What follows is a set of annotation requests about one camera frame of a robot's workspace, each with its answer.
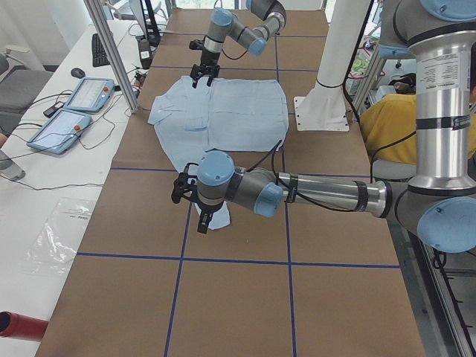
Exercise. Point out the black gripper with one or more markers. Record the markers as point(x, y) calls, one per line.
point(209, 59)
point(207, 205)

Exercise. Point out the light blue button shirt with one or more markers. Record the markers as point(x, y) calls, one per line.
point(198, 128)

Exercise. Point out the black keyboard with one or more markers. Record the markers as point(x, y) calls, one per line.
point(98, 52)

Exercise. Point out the far blue teach pendant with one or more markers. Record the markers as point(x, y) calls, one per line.
point(90, 95)

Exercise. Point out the blue teach pendant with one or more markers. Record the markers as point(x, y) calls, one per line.
point(90, 95)
point(60, 132)

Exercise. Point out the black computer mouse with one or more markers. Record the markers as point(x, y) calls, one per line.
point(78, 73)

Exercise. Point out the near blue teach pendant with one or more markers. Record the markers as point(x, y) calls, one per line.
point(60, 132)

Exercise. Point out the clear plastic bag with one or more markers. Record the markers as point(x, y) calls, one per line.
point(55, 247)

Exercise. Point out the grey office chair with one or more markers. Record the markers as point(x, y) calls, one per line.
point(20, 87)

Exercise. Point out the person in yellow shirt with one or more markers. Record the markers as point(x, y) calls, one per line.
point(387, 129)

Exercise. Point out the clear water bottle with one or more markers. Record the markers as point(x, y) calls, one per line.
point(9, 168)

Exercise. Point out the red cylinder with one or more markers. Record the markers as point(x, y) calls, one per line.
point(22, 327)

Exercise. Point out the aluminium frame post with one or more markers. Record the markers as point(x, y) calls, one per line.
point(98, 17)

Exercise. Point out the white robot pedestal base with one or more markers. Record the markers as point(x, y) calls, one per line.
point(323, 109)

